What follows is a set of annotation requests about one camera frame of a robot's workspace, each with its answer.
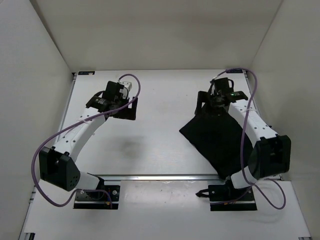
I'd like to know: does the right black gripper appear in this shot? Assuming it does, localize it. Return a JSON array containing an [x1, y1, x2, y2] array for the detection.
[[195, 91, 226, 118]]

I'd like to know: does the black pleated skirt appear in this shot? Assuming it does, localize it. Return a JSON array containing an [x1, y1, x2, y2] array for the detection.
[[179, 104, 243, 179]]

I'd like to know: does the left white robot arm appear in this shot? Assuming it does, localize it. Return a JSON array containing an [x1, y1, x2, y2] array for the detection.
[[39, 81, 138, 199]]

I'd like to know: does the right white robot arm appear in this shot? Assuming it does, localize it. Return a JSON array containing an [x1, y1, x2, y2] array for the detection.
[[180, 77, 291, 200]]

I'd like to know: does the right blue corner label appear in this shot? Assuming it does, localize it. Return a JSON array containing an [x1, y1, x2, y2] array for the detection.
[[226, 68, 243, 74]]

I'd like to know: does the blue corner label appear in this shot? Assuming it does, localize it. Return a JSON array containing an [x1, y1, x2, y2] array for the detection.
[[226, 68, 243, 74], [78, 71, 95, 76]]

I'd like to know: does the left blue corner label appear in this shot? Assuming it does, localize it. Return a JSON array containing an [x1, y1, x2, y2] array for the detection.
[[78, 71, 95, 76]]

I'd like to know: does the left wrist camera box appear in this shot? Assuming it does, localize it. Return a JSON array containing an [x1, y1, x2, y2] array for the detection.
[[119, 81, 133, 99]]

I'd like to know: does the aluminium table rail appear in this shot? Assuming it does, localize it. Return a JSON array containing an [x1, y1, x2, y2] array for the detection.
[[99, 174, 222, 181]]

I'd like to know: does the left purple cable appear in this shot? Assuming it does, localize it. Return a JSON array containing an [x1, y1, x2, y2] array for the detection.
[[31, 74, 141, 208]]

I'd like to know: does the purple cable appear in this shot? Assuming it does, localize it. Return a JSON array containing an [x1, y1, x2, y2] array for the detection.
[[209, 68, 287, 210], [31, 74, 141, 208]]

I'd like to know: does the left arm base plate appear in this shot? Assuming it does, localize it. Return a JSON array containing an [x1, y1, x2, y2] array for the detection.
[[73, 181, 121, 210]]

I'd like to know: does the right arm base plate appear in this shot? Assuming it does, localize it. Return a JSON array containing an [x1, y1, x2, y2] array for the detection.
[[195, 184, 257, 212]]

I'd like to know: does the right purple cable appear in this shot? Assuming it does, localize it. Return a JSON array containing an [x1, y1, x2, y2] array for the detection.
[[209, 68, 287, 210]]

